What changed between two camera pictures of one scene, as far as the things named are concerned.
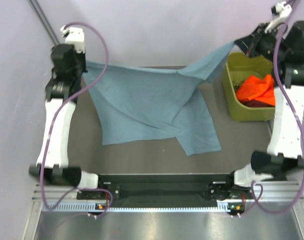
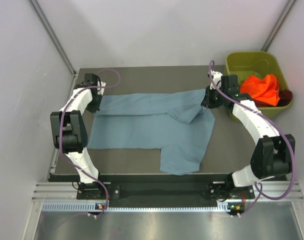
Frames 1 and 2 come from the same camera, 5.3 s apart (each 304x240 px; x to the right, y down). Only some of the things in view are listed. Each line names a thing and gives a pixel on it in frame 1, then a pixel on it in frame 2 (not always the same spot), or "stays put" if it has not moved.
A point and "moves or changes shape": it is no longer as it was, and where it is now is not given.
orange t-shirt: x=261 y=89 stays put
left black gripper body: x=79 y=68 → x=94 y=105
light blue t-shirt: x=130 y=102 moves or changes shape
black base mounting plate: x=166 y=190 stays put
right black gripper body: x=262 y=43 → x=214 y=98
